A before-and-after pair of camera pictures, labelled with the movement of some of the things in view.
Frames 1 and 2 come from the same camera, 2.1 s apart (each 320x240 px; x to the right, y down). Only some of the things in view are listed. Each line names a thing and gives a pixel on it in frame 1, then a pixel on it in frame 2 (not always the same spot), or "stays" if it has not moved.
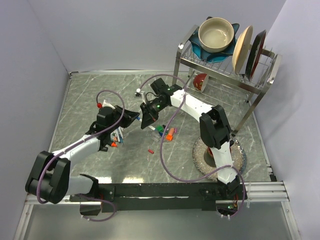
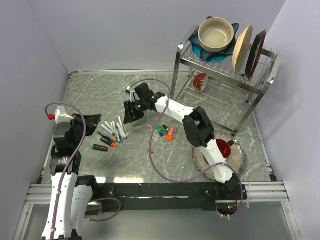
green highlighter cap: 159,128 stays
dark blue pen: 121,139 stays
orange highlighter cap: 169,137 stays
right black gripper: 148,117 → 129,117
